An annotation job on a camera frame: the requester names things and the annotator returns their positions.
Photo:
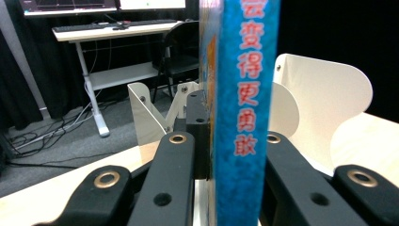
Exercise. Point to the black curtain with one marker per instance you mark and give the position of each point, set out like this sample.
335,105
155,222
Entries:
56,78

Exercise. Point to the white expandable book stand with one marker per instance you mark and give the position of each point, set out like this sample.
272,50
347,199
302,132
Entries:
326,94

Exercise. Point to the black keyboard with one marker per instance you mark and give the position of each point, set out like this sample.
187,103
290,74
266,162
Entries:
94,26

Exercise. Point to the white desk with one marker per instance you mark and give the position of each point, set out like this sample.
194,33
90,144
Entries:
119,31

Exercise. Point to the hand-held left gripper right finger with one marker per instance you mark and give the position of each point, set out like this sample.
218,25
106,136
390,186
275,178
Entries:
288,188

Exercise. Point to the black chair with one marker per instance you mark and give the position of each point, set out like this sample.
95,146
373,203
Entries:
182,50

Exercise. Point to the grey metal post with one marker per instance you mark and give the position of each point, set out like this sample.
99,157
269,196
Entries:
19,53

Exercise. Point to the wide computer monitor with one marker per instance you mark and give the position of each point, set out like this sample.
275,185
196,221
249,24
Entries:
69,4

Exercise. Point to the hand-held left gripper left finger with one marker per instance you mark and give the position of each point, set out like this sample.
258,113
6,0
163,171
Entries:
175,175

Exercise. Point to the blue cartoon picture book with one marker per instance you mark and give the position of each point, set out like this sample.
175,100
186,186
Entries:
244,94

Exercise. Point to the computer monitor white screen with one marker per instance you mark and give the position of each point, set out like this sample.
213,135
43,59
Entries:
150,3

